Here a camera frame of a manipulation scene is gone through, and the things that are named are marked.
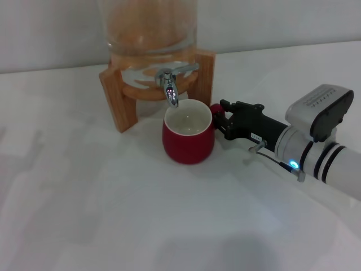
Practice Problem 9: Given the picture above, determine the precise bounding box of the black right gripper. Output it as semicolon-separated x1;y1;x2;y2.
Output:
215;98;290;150

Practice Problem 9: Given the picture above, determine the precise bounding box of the wooden dispenser stand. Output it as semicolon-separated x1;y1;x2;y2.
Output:
98;48;217;134

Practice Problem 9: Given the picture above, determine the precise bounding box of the thin black cable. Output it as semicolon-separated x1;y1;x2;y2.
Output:
257;150;306;183

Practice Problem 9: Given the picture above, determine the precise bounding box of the glass water dispenser jar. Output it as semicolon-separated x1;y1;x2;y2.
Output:
98;0;200;91

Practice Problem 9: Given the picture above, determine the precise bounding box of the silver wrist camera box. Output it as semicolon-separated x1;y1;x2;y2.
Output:
284;83;355;143

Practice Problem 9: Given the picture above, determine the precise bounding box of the red ceramic cup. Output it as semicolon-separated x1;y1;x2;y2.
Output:
161;98;227;165

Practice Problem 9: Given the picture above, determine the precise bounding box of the chrome dispenser faucet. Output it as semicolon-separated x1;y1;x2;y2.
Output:
154;63;200;109

